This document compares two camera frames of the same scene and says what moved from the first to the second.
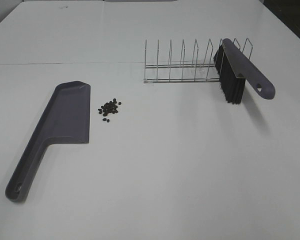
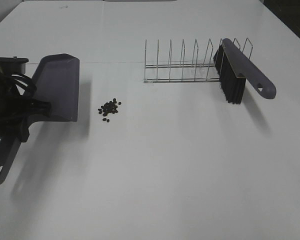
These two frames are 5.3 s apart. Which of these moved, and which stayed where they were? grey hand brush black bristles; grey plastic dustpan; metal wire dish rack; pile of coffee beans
Moved: grey plastic dustpan
Stayed: grey hand brush black bristles; pile of coffee beans; metal wire dish rack
